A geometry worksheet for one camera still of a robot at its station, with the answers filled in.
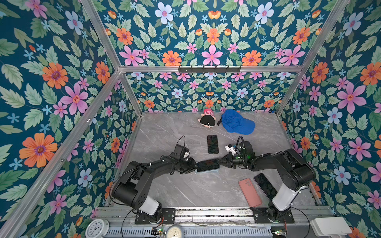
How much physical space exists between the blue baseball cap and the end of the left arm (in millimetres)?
409

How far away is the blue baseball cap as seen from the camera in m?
1.10

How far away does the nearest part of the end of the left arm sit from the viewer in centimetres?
75
